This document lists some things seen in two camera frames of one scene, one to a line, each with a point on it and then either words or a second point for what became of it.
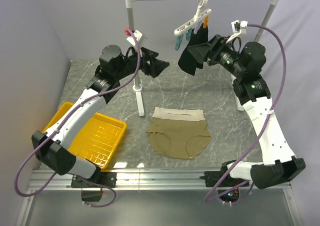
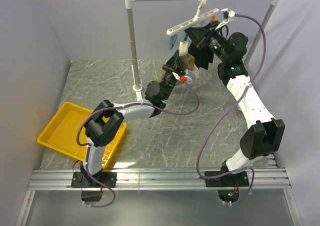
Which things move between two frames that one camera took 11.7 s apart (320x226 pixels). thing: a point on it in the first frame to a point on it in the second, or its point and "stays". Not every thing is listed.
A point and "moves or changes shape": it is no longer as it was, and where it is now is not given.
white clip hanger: [197, 16] moves or changes shape
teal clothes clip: [179, 38] to [173, 38]
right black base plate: [212, 178] stays
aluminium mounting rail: [42, 180] stays
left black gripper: [156, 65] to [174, 65]
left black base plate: [106, 179] stays
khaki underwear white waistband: [183, 134] to [187, 61]
